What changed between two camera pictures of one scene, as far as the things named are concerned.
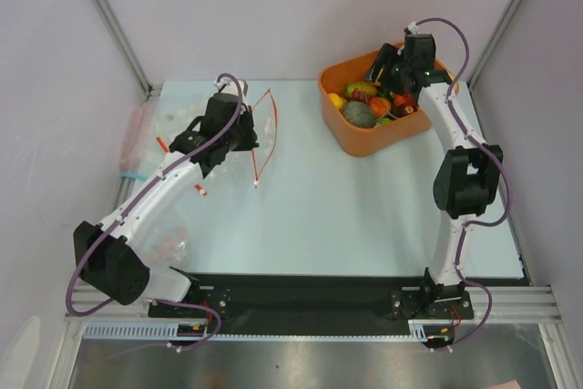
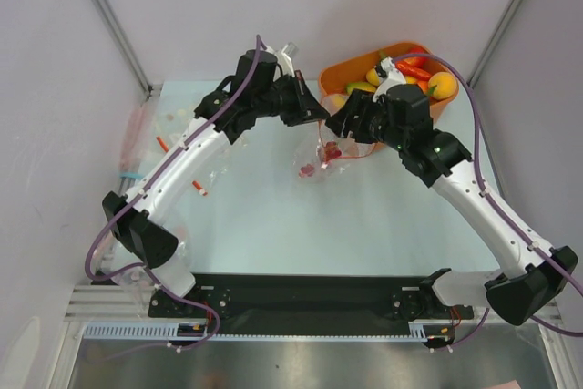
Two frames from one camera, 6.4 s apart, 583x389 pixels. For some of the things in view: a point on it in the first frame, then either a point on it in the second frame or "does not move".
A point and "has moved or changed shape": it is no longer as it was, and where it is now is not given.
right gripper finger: x=382 y=66 to x=346 y=119
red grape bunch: x=358 y=95 has moved or changed shape
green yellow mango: x=363 y=86 does not move
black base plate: x=315 y=298 does not move
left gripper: x=245 y=117 to x=306 y=108
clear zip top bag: x=264 y=114 to x=321 y=154
